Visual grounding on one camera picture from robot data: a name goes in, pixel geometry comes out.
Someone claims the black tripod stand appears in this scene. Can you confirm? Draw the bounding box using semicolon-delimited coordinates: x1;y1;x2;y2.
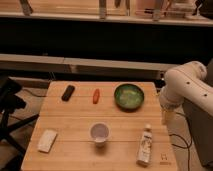
0;77;40;158

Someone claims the black remote control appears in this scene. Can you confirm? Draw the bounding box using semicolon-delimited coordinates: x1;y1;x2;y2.
61;85;75;101

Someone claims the orange carrot toy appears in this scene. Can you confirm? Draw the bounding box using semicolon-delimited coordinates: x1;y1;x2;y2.
93;89;100;104

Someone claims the white lotion bottle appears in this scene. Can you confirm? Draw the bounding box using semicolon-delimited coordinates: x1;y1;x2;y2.
137;124;152;167

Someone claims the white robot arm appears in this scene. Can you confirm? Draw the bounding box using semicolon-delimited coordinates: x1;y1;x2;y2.
159;61;213;124

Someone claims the black cable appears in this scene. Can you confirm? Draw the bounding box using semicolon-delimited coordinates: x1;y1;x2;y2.
169;111;194;171

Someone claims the green ceramic bowl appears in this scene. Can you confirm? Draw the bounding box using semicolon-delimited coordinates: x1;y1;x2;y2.
114;84;144;110

